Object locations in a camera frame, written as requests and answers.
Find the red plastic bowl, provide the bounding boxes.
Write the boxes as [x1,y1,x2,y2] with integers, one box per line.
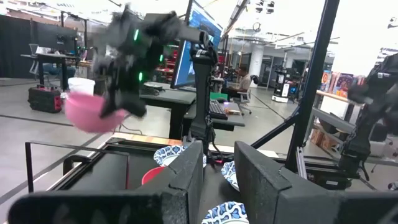
[141,166,166,186]

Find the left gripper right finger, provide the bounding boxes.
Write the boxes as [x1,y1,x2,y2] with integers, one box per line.
[234,141,398,224]

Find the computer monitor with blue screen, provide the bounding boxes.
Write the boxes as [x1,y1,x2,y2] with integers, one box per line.
[170,0,224,91]

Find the white and black mobile robot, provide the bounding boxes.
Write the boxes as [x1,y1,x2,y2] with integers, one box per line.
[271,68,292,103]

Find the white office chair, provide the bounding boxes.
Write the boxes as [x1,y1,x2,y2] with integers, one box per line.
[238,89,253,116]

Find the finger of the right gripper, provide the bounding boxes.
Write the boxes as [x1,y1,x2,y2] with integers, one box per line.
[99,92,121,119]
[122,98,148,119]

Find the orange printed box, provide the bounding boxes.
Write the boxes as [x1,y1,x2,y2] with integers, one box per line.
[320,69,333,93]

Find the person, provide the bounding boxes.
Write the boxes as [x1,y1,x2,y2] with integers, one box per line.
[228,64,252,96]

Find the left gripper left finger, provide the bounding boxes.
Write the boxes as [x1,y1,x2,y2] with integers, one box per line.
[8,139,205,224]

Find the black work table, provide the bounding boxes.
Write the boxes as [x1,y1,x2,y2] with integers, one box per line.
[20,52,79,91]

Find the white plastic bucket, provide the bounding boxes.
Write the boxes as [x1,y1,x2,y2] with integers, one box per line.
[67,77,96,96]

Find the blue patterned paper plate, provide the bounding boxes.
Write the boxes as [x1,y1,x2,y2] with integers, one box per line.
[201,201,250,224]
[221,161,241,192]
[153,144,208,169]

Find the coiled black cable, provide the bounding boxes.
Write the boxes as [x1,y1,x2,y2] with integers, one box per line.
[140,81,165,96]

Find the brown cardboard box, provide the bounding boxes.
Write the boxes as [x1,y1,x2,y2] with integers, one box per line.
[310,128,338,152]

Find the black computer desk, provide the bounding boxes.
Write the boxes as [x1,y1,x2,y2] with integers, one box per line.
[139,82,246,140]

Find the black and red toolbox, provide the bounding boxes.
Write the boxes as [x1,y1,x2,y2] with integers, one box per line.
[27,85,63,114]

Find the black computer keyboard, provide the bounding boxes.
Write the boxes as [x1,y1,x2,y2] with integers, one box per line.
[208,99,229,121]

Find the purple printed box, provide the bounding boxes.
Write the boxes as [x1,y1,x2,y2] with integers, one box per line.
[333,72,354,98]

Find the black metal rig frame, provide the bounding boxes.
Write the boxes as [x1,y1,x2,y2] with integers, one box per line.
[46,0,371,192]

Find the pink plastic bowl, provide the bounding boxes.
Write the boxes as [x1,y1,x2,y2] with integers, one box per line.
[64,91,127,134]

